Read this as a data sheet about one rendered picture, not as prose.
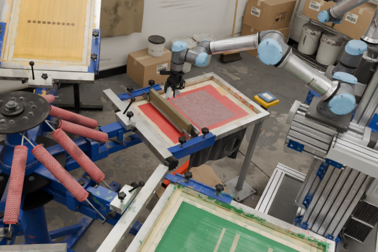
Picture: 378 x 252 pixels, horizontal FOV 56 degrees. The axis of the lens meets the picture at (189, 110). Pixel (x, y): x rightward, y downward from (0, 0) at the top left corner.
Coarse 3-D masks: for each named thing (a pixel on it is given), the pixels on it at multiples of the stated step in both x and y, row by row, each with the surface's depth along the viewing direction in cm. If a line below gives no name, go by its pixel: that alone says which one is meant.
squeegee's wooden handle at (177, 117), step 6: (150, 90) 224; (150, 96) 226; (156, 96) 219; (156, 102) 221; (162, 102) 216; (168, 102) 215; (162, 108) 218; (168, 108) 212; (174, 108) 211; (168, 114) 214; (174, 114) 208; (180, 114) 207; (174, 120) 210; (180, 120) 205; (186, 120) 203; (180, 126) 207; (186, 126) 202
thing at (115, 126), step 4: (108, 124) 194; (112, 124) 194; (116, 124) 195; (120, 124) 195; (100, 128) 191; (104, 128) 191; (108, 128) 191; (112, 128) 192; (116, 128) 192; (120, 128) 193; (124, 128) 195; (104, 132) 188; (108, 132) 189; (112, 132) 191; (116, 132) 193; (124, 132) 197; (108, 136) 191; (112, 136) 193
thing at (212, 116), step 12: (204, 108) 234; (216, 108) 236; (228, 108) 238; (240, 108) 239; (168, 120) 218; (192, 120) 221; (204, 120) 223; (216, 120) 224; (228, 120) 226; (168, 132) 209; (180, 132) 210
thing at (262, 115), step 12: (192, 84) 255; (228, 84) 256; (240, 96) 245; (132, 108) 217; (252, 108) 239; (144, 120) 209; (252, 120) 224; (156, 132) 202; (216, 132) 209; (228, 132) 213; (168, 144) 195
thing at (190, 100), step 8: (200, 88) 253; (208, 88) 254; (176, 96) 241; (184, 96) 242; (192, 96) 243; (200, 96) 245; (208, 96) 246; (216, 96) 247; (224, 96) 249; (144, 104) 228; (176, 104) 233; (184, 104) 234; (192, 104) 236; (200, 104) 237; (208, 104) 238; (144, 112) 221; (152, 112) 222; (160, 112) 223; (184, 112) 227; (152, 120) 216; (160, 120) 217
